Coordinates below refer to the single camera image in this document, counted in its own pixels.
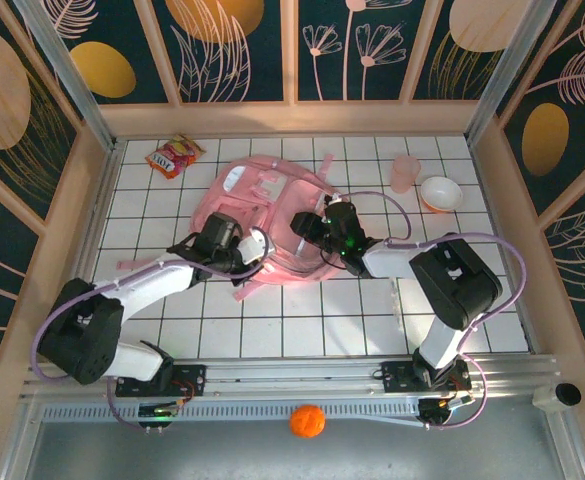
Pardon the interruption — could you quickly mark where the pink backpack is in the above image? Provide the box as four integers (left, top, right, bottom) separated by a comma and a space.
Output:
116, 153, 353, 304

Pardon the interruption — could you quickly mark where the pink plastic cup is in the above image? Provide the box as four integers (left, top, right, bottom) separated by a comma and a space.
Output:
390, 154, 422, 195

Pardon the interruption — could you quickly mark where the red snack packet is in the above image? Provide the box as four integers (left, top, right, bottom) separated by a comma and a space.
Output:
145, 133, 207, 180

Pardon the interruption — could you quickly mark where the white orange bowl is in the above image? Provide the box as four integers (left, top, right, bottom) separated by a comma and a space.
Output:
419, 175, 464, 215

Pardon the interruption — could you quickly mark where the black controller board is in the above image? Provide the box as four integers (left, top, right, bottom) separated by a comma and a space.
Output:
418, 394, 476, 430
138, 403, 179, 432

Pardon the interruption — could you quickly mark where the orange ball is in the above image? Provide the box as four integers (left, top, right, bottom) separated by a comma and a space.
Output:
289, 403, 327, 440

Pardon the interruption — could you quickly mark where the white box with black knob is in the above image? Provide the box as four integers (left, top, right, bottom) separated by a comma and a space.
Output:
531, 382, 583, 412

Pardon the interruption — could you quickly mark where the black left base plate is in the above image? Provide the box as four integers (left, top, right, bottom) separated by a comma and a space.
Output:
116, 363, 208, 399

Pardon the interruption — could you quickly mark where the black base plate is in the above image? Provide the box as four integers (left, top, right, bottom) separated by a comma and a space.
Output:
116, 363, 208, 399
380, 359, 473, 396

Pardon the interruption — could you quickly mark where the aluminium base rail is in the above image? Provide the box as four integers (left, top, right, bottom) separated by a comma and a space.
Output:
24, 352, 559, 401

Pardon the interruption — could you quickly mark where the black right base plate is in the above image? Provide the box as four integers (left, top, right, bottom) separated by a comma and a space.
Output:
380, 359, 473, 396

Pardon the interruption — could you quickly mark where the grey slotted cable duct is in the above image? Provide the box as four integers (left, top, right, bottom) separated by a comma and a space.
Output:
39, 399, 423, 426

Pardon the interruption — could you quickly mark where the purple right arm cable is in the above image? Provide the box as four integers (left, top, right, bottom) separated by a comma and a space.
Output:
334, 190, 528, 431

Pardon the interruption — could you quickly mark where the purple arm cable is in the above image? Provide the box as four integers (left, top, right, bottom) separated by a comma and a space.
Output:
31, 227, 273, 431
334, 190, 528, 431

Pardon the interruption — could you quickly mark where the aluminium frame post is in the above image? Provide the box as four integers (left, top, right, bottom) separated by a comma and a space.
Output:
465, 0, 559, 146
14, 0, 119, 151

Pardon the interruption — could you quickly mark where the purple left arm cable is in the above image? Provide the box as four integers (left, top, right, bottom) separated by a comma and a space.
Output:
31, 227, 273, 431

